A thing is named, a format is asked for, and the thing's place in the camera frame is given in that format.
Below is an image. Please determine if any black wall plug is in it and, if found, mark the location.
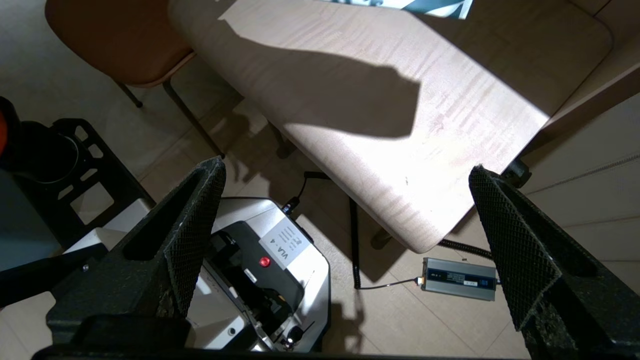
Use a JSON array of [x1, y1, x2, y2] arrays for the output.
[[502, 159, 532, 188]]

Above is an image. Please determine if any grey power adapter box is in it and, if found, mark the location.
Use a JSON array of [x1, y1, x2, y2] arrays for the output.
[[421, 257, 498, 302]]

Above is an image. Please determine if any light wood shelf table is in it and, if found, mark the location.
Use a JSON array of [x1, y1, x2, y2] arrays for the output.
[[167, 0, 640, 253]]

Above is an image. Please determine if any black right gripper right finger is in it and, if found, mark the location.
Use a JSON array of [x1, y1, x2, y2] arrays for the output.
[[468, 165, 640, 360]]

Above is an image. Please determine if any white pouch blue floral print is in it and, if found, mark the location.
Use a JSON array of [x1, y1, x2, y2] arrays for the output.
[[320, 0, 474, 20]]

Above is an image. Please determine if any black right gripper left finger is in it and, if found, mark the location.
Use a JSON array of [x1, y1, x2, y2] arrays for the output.
[[47, 156, 227, 346]]

